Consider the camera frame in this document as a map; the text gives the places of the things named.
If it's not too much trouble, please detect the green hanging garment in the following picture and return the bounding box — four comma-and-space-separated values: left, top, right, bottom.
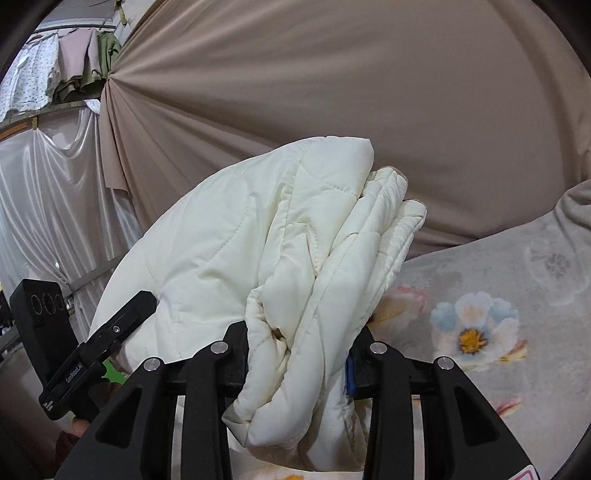
95, 30, 122, 80

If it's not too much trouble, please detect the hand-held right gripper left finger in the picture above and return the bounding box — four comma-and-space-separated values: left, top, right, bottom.
54, 320, 251, 480

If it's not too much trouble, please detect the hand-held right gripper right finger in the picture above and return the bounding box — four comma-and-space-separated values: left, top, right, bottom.
345, 325, 523, 480

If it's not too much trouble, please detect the grey curtain strap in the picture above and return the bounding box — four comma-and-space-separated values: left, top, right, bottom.
68, 259, 119, 297

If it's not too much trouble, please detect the silver satin curtain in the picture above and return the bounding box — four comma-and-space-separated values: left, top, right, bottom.
0, 106, 144, 352

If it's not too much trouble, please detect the white quilted jacket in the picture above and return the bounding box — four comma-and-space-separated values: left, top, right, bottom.
88, 136, 428, 460

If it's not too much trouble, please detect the white floral hanging garment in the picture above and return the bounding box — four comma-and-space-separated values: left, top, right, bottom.
0, 34, 61, 121

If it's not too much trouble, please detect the beige backdrop cloth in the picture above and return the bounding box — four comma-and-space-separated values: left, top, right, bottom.
99, 0, 591, 259

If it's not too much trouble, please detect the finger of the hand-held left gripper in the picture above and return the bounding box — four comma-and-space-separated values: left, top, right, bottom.
87, 291, 158, 366

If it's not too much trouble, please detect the pink hanging garment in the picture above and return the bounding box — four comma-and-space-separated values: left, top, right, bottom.
56, 28, 100, 90

